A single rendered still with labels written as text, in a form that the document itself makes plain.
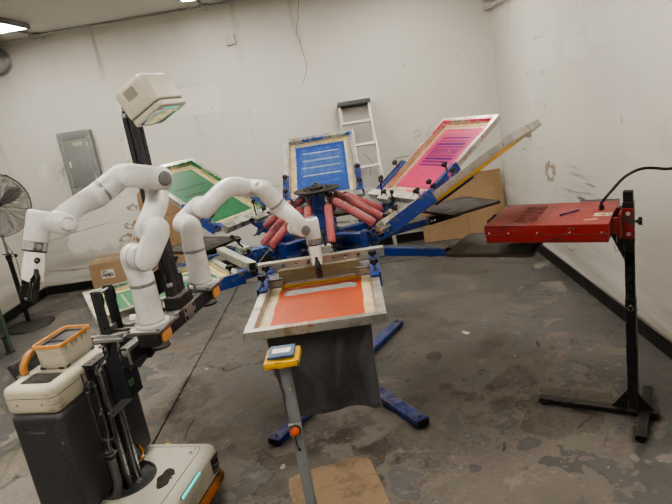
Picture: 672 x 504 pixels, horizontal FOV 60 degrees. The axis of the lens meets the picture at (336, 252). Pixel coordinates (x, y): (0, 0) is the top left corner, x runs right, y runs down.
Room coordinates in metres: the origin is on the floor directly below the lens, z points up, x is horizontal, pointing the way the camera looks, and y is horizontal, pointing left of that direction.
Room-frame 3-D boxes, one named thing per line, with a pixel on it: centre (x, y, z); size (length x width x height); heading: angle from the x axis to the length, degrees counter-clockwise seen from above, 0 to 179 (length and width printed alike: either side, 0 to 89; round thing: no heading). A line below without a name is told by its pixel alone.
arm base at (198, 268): (2.50, 0.63, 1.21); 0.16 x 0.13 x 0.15; 75
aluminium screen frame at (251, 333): (2.57, 0.11, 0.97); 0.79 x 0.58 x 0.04; 177
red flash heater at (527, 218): (2.85, -1.13, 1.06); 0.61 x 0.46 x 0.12; 57
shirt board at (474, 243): (3.26, -0.51, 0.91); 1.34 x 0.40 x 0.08; 57
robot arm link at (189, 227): (2.50, 0.62, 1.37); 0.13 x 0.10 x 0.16; 29
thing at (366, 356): (2.28, 0.13, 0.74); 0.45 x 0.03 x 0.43; 87
